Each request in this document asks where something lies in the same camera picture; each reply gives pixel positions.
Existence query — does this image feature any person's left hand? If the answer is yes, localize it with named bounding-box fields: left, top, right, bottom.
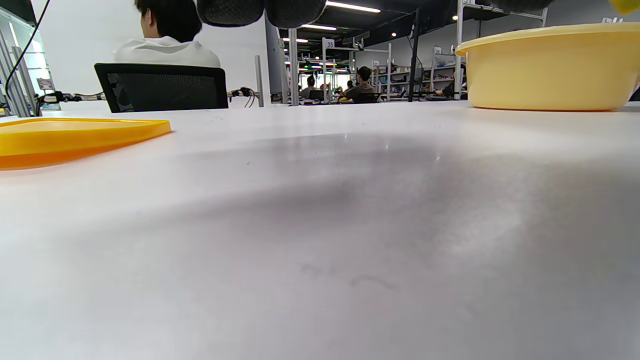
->
left=196, top=0, right=555, bottom=29

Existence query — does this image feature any orange container lid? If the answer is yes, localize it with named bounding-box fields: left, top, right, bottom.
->
left=0, top=118, right=173, bottom=170

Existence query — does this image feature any pale yellow plastic basin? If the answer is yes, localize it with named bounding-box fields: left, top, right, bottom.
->
left=455, top=22, right=640, bottom=112

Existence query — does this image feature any white metal shelving rack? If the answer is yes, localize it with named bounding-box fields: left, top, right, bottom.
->
left=321, top=37, right=393, bottom=103
left=454, top=0, right=548, bottom=101

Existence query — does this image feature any black mesh office chair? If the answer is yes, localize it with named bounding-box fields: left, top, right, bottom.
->
left=94, top=63, right=229, bottom=114

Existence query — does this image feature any grey aluminium profile post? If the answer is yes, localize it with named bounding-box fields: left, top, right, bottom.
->
left=254, top=55, right=265, bottom=108

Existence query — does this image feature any black metal post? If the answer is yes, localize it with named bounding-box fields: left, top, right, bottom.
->
left=408, top=9, right=421, bottom=103

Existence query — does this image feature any black hanging cable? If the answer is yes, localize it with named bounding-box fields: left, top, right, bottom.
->
left=4, top=0, right=51, bottom=98

